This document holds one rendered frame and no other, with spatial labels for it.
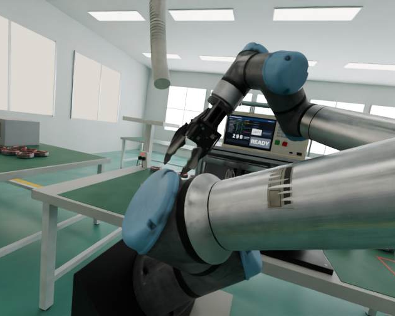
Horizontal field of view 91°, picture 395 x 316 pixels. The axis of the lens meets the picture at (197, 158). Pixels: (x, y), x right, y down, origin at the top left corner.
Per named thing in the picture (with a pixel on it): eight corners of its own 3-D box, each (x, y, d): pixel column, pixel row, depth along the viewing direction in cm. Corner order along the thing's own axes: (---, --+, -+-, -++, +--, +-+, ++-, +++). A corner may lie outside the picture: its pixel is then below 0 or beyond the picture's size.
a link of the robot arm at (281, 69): (321, 89, 39) (281, 85, 48) (305, 37, 33) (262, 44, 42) (293, 117, 39) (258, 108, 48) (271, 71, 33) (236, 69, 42)
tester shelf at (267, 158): (328, 173, 95) (330, 165, 94) (196, 150, 113) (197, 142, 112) (305, 162, 137) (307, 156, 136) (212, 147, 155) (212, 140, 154)
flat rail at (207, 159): (319, 184, 96) (320, 178, 96) (199, 160, 112) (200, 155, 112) (318, 184, 97) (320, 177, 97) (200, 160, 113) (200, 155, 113)
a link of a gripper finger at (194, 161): (181, 180, 49) (196, 147, 47) (179, 173, 55) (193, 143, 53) (192, 184, 50) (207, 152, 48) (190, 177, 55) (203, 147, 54)
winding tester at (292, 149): (305, 160, 100) (314, 120, 97) (221, 145, 111) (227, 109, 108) (291, 153, 137) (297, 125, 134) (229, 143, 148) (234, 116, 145)
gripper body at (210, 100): (182, 137, 45) (214, 93, 43) (180, 132, 53) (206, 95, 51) (209, 155, 47) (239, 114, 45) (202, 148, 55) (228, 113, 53)
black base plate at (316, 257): (332, 275, 70) (333, 269, 69) (168, 226, 86) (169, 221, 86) (301, 221, 114) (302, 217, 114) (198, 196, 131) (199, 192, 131)
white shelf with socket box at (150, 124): (156, 179, 156) (163, 121, 150) (117, 170, 166) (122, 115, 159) (173, 172, 190) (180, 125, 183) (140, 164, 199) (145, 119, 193)
